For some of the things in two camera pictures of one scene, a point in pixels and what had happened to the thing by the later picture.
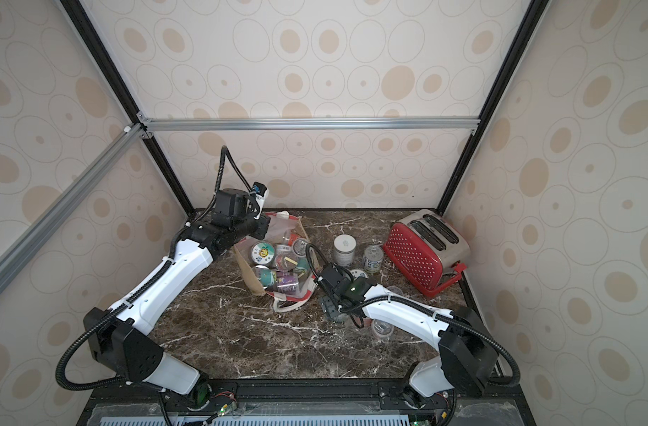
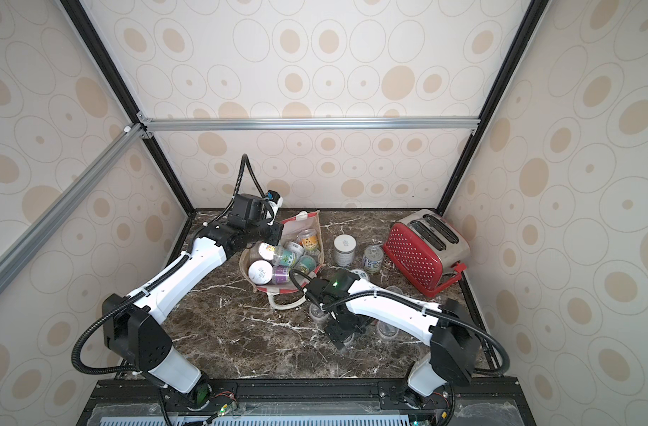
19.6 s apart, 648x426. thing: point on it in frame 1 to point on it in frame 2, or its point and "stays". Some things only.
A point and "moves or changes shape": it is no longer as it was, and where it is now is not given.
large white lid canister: (344, 247) stays
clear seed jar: (373, 258) stays
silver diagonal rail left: (3, 272) stays
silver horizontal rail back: (311, 123) stays
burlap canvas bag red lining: (280, 264) moves or changes shape
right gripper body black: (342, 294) to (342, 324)
